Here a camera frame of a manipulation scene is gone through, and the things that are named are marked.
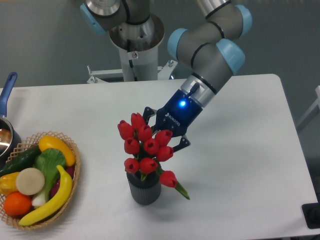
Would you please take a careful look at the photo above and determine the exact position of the dark red vegetable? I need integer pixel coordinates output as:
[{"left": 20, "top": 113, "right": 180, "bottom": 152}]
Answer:
[{"left": 50, "top": 166, "right": 75, "bottom": 199}]

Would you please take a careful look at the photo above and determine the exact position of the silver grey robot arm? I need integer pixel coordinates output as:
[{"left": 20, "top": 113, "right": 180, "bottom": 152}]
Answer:
[{"left": 80, "top": 0, "right": 252, "bottom": 151}]

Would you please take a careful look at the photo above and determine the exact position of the black device at table edge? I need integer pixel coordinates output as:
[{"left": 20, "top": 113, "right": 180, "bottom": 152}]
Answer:
[{"left": 301, "top": 202, "right": 320, "bottom": 229}]

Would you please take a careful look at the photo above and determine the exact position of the white frame at right edge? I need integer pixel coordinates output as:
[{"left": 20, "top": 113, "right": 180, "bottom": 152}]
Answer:
[{"left": 296, "top": 85, "right": 320, "bottom": 133}]

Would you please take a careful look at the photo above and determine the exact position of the orange fruit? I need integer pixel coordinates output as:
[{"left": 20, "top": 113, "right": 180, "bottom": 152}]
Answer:
[{"left": 3, "top": 191, "right": 32, "bottom": 216}]

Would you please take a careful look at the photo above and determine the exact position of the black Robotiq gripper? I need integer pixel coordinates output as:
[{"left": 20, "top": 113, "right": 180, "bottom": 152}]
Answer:
[{"left": 142, "top": 89, "right": 203, "bottom": 153}]

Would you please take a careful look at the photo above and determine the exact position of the dark green cucumber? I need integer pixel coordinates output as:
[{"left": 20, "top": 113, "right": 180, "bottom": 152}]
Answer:
[{"left": 0, "top": 145, "right": 41, "bottom": 177}]

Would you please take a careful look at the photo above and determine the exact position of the beige round disc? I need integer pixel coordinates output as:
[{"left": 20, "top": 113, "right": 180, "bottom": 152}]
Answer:
[{"left": 15, "top": 167, "right": 45, "bottom": 196}]

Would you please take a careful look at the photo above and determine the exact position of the blue handled saucepan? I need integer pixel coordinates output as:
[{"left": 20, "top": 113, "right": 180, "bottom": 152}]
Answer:
[{"left": 0, "top": 72, "right": 21, "bottom": 169}]

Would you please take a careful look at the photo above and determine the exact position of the dark grey ribbed vase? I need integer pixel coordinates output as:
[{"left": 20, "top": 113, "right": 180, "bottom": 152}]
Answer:
[{"left": 126, "top": 172, "right": 162, "bottom": 205}]

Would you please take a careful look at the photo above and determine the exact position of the yellow banana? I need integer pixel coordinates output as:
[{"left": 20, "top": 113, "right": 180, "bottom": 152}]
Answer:
[{"left": 18, "top": 165, "right": 73, "bottom": 227}]

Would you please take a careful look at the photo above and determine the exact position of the woven wicker basket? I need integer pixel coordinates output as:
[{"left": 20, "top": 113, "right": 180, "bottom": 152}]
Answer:
[{"left": 0, "top": 131, "right": 81, "bottom": 230}]

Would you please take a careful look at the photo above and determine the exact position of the green bok choy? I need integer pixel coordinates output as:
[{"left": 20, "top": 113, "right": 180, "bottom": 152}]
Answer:
[{"left": 32, "top": 148, "right": 66, "bottom": 208}]

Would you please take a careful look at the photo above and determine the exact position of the yellow bell pepper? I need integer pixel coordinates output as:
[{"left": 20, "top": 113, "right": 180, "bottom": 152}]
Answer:
[{"left": 0, "top": 172, "right": 20, "bottom": 196}]

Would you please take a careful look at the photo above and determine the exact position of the red tulip bouquet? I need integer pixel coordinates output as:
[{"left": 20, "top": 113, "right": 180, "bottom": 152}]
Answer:
[{"left": 117, "top": 113, "right": 190, "bottom": 199}]

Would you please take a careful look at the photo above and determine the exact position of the yellow squash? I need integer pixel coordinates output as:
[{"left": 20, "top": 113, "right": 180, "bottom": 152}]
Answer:
[{"left": 38, "top": 135, "right": 76, "bottom": 167}]

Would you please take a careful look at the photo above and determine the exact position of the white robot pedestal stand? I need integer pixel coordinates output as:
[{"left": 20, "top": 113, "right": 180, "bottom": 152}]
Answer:
[{"left": 87, "top": 46, "right": 178, "bottom": 84}]

